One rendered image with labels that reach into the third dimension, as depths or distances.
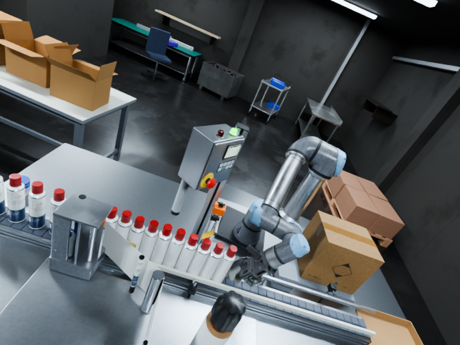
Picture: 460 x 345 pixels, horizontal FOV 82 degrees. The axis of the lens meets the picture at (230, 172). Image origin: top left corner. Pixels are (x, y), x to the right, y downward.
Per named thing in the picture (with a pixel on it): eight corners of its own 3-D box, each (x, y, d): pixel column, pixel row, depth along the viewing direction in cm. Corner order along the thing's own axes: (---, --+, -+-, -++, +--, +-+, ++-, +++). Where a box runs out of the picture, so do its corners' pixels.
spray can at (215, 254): (197, 281, 107) (213, 248, 97) (198, 271, 111) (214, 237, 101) (209, 285, 108) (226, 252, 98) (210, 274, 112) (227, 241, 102)
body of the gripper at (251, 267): (237, 276, 98) (264, 264, 94) (238, 259, 106) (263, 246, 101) (250, 288, 101) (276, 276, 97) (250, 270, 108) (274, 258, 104)
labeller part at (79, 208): (52, 214, 78) (52, 211, 77) (74, 193, 87) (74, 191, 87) (98, 229, 79) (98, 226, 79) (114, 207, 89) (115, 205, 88)
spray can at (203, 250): (184, 277, 106) (199, 243, 96) (187, 267, 111) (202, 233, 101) (196, 281, 107) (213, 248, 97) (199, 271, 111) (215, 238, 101)
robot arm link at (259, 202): (246, 211, 147) (257, 192, 140) (267, 222, 145) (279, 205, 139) (240, 222, 136) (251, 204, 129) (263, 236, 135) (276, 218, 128)
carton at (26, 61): (-15, 71, 199) (-20, 18, 181) (40, 64, 246) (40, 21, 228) (40, 95, 201) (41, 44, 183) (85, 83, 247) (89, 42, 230)
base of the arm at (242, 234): (229, 235, 140) (237, 223, 135) (237, 220, 153) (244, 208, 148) (254, 250, 138) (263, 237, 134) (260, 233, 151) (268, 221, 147)
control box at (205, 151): (176, 174, 91) (192, 126, 82) (209, 165, 104) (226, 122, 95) (196, 192, 87) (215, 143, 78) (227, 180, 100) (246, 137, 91)
